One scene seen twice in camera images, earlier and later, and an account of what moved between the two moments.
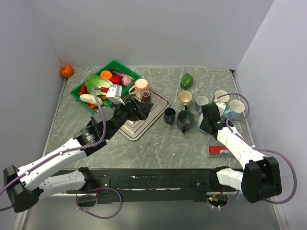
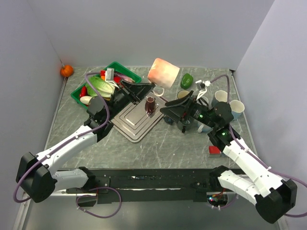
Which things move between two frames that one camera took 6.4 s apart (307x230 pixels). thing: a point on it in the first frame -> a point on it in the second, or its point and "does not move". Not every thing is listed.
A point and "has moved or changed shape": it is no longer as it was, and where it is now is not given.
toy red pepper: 116,79 does not move
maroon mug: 146,97 has moved or changed shape
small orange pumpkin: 66,71 does not move
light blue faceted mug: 236,108 does not move
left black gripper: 141,111 -> 138,90
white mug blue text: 223,98 does not move
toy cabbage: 94,81 does not move
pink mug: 141,85 has moved or changed shape
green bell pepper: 186,81 does not move
